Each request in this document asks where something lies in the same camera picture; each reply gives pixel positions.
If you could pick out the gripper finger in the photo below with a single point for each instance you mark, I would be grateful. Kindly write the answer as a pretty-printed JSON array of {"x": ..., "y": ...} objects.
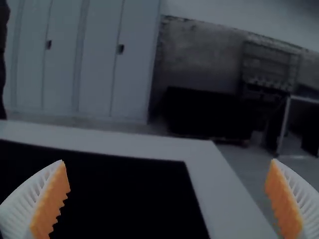
[
  {"x": 299, "y": 206},
  {"x": 17, "y": 211}
]

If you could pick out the black mat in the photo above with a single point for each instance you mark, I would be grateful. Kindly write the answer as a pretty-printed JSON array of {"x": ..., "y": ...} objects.
[{"x": 112, "y": 194}]

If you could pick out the black crate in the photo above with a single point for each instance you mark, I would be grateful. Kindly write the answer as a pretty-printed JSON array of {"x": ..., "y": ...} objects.
[{"x": 204, "y": 114}]

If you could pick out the grey shelf rack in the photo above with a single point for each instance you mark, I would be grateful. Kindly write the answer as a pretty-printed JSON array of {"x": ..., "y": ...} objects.
[{"x": 269, "y": 64}]

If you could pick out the grey cupboard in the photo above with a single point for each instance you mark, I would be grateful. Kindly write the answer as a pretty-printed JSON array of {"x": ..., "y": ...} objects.
[
  {"x": 99, "y": 74},
  {"x": 32, "y": 62}
]

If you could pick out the metal frame trolley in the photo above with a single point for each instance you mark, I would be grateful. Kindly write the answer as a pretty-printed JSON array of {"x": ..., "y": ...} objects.
[{"x": 284, "y": 119}]

